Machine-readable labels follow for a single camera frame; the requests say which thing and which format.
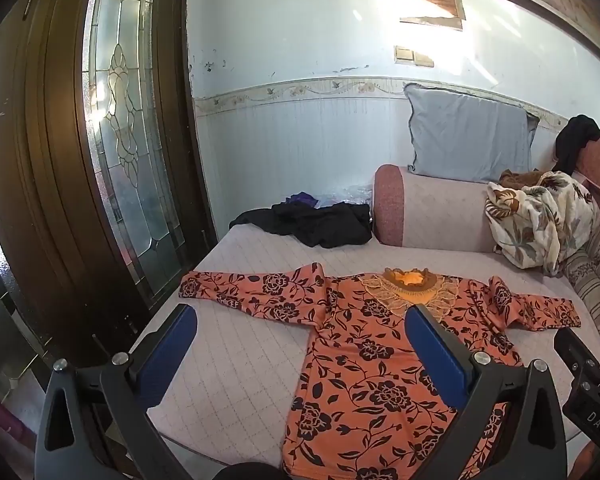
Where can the brown cloth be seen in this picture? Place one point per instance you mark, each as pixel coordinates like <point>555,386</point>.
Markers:
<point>520,178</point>

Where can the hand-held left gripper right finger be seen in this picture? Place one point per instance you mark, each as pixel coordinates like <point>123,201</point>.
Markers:
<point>435,355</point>

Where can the black cloth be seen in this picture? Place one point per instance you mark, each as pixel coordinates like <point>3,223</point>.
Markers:
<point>320,225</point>

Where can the beige wall switch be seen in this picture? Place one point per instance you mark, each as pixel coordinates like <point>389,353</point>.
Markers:
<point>424,59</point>
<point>404,54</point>

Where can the cream floral blanket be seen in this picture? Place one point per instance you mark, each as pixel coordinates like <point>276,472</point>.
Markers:
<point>535,220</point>

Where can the orange black floral shirt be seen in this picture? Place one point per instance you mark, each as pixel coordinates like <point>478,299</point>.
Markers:
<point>360,370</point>

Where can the black garment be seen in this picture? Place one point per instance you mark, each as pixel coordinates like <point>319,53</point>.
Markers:
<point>580,140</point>

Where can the pink bolster pillow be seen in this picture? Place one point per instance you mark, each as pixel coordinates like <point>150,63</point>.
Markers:
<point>430,210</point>

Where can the blue-grey pillow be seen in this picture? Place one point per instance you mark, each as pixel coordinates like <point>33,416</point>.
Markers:
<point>465,130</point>

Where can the striped cushion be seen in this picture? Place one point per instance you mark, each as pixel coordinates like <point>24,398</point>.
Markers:
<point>595,270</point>

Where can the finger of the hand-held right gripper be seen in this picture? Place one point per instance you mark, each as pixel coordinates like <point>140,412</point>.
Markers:
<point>575,350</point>

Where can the wooden door with stained glass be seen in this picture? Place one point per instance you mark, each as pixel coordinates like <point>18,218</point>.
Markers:
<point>45,160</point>

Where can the purple cloth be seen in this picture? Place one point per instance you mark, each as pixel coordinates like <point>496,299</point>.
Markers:
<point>302,199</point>

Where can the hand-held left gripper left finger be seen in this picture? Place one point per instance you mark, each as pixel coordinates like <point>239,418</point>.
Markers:
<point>170,355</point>

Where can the clear plastic bag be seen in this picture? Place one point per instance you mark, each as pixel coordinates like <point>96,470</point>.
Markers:
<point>350,195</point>

